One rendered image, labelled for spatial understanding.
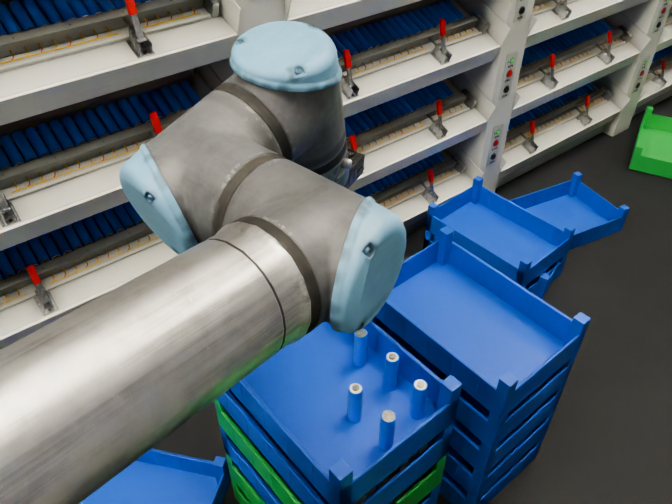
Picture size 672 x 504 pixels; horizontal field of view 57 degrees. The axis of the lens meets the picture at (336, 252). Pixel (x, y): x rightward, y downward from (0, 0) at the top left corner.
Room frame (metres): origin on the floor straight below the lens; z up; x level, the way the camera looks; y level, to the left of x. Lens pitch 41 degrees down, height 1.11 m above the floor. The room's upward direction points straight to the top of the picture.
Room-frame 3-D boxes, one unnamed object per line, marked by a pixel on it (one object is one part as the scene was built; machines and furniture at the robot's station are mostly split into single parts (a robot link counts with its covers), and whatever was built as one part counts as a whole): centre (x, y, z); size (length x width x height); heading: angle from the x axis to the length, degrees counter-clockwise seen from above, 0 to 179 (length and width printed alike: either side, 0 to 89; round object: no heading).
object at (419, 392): (0.48, -0.11, 0.44); 0.02 x 0.02 x 0.06
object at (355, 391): (0.47, -0.02, 0.44); 0.02 x 0.02 x 0.06
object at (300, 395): (0.52, 0.02, 0.44); 0.30 x 0.20 x 0.08; 40
